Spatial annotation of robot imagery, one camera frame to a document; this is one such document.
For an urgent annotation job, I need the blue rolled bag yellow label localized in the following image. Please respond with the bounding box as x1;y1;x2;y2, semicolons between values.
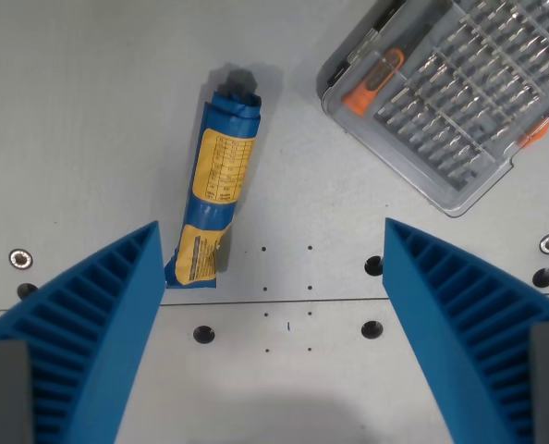
164;89;262;290

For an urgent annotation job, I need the orange black screwdriver handle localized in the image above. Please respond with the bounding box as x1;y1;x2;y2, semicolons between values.
341;0;451;117

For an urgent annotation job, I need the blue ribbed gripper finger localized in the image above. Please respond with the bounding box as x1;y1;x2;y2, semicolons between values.
0;219;166;444
382;217;549;444

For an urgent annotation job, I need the clear screwdriver bit set case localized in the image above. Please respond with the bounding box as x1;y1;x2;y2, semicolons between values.
315;0;549;218

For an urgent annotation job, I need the orange case latch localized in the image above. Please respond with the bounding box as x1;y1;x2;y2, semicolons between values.
517;116;549;150

